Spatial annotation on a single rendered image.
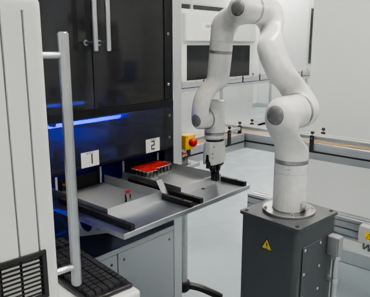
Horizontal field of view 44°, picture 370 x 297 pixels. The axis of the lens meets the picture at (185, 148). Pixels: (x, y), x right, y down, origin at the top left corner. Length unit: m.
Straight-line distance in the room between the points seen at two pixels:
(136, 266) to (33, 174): 1.18
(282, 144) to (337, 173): 1.66
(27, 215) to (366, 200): 2.50
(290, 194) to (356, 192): 1.60
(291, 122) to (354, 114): 1.61
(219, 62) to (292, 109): 0.39
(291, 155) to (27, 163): 0.93
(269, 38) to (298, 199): 0.57
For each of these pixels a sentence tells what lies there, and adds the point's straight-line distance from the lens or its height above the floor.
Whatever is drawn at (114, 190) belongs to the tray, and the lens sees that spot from 1.87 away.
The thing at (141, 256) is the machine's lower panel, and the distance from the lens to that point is 2.14.
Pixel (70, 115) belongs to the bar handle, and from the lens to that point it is 1.06.
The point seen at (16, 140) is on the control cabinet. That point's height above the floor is 1.26.
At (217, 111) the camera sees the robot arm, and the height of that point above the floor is 1.19.
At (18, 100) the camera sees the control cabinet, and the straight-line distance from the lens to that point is 0.99.
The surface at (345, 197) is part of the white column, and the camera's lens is 3.26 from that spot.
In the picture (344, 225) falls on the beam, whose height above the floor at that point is 0.50.
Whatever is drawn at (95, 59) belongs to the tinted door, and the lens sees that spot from 1.80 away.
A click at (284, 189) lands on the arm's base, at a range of 1.65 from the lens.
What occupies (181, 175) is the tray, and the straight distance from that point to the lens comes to 2.06.
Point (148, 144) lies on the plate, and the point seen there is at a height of 1.03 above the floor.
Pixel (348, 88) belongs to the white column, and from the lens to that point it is 3.13.
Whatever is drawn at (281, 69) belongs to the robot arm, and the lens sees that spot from 1.63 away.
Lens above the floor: 1.45
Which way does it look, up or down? 13 degrees down
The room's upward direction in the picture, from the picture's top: straight up
